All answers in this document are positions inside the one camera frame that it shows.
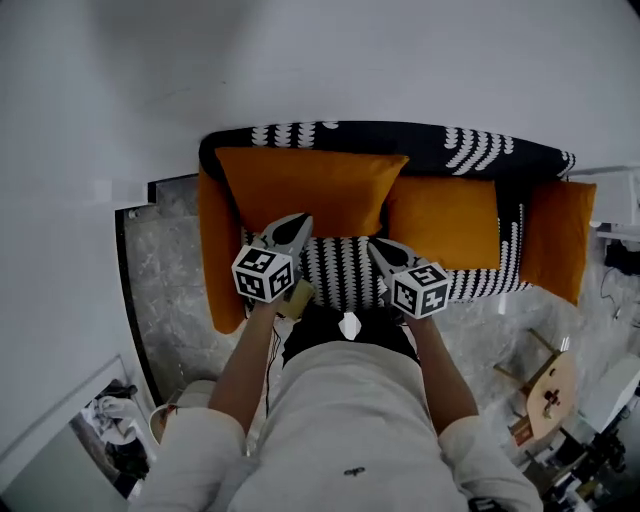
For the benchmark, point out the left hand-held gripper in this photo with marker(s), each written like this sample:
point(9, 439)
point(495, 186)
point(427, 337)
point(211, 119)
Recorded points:
point(262, 272)

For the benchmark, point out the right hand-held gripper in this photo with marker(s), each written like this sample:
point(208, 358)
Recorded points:
point(420, 292)

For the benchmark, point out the orange sofa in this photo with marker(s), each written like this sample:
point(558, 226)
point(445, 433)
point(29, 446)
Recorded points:
point(217, 260)

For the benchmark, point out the person's right forearm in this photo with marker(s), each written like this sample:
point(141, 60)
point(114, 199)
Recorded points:
point(445, 375)

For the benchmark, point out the person's left forearm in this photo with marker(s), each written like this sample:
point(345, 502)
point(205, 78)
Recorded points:
point(245, 365)

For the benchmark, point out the person's black trousers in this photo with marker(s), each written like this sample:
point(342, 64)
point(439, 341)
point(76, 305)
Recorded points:
point(315, 335)

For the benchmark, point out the person's white shirt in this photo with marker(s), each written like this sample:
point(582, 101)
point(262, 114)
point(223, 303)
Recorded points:
point(340, 430)

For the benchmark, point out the white round laundry basket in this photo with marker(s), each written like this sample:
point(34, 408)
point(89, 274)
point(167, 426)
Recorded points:
point(190, 400)

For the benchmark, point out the round wooden stool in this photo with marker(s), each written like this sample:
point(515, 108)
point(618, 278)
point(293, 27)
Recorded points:
point(555, 390)

